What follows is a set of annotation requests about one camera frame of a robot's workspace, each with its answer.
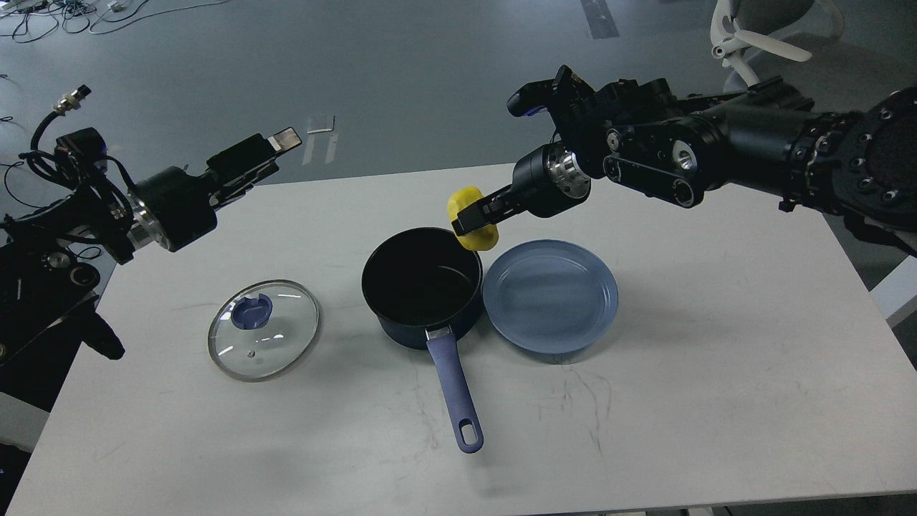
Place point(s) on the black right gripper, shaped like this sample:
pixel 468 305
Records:
pixel 546 182

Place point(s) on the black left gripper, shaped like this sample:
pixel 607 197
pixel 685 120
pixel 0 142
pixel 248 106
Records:
pixel 178 204

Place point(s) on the yellow potato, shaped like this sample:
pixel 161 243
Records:
pixel 468 220

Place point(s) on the glass pot lid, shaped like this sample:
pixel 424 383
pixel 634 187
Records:
pixel 262 331

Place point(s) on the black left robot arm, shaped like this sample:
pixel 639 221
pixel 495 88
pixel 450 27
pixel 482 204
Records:
pixel 45 283

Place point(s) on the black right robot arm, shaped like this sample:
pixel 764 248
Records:
pixel 858 165

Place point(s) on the blue plate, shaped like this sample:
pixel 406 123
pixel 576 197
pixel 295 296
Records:
pixel 550 297

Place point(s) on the dark blue saucepan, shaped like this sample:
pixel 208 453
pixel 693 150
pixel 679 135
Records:
pixel 424 287

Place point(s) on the black box at left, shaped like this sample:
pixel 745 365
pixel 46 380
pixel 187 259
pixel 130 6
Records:
pixel 37 373

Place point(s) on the white grey office chair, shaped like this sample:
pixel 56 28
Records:
pixel 737 26

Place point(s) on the white table corner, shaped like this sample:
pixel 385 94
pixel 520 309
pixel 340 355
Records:
pixel 895 295

